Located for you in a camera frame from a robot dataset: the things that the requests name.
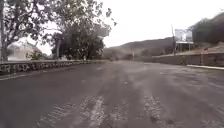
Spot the grey asphalt road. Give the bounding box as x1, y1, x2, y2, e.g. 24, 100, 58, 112
0, 60, 224, 128

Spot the hill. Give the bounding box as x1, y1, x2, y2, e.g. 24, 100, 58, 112
101, 36, 176, 61

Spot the small white house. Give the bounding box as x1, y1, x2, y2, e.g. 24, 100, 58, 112
7, 41, 43, 62

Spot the pale kerb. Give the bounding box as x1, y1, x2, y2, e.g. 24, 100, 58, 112
185, 64, 224, 71

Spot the pole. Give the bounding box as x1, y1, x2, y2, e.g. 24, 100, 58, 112
170, 23, 176, 56

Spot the tall leafy tree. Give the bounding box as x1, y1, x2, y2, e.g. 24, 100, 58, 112
43, 0, 118, 61

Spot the dense dark bushy tree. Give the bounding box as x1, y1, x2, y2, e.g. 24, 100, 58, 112
61, 24, 107, 61

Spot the low stone wall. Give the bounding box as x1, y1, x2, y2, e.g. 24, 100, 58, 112
0, 59, 110, 76

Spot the stone wall with railing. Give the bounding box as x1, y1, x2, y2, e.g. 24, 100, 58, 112
134, 51, 224, 67

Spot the billboard sign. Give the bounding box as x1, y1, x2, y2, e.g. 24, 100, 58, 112
174, 28, 195, 54

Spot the bushy hillside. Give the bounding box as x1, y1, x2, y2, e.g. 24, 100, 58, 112
187, 12, 224, 45

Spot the tall tree with forked trunk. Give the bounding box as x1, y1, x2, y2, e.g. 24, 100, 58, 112
0, 0, 56, 63

